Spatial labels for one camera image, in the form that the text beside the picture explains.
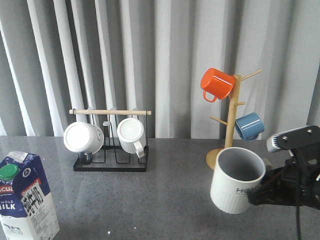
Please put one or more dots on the blue white milk carton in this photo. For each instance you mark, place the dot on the blue white milk carton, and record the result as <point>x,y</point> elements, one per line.
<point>27,210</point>

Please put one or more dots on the wooden mug tree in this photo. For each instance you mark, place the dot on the wooden mug tree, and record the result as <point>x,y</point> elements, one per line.
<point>230,124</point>

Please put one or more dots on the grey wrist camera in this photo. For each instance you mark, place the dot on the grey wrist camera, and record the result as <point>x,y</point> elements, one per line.
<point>294,138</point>

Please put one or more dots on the blue enamel mug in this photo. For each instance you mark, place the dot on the blue enamel mug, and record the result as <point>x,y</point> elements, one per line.
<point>249,126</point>

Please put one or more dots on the white HOME mug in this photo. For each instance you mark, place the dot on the white HOME mug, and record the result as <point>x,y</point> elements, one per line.
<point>237,170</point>

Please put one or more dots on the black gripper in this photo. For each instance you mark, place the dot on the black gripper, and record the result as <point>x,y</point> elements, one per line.
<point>295,184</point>

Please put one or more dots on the grey pleated curtain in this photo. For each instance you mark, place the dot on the grey pleated curtain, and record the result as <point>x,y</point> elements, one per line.
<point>56,55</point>

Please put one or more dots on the orange enamel mug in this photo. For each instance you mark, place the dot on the orange enamel mug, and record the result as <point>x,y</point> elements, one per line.
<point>216,85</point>

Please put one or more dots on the white smiley hanging mug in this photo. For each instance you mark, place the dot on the white smiley hanging mug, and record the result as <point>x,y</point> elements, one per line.
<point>83,137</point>

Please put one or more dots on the black wire mug rack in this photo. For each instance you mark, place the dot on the black wire mug rack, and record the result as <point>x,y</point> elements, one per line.
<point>111,157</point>

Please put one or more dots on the white ribbed hanging mug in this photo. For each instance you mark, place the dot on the white ribbed hanging mug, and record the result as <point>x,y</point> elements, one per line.
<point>132,138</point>

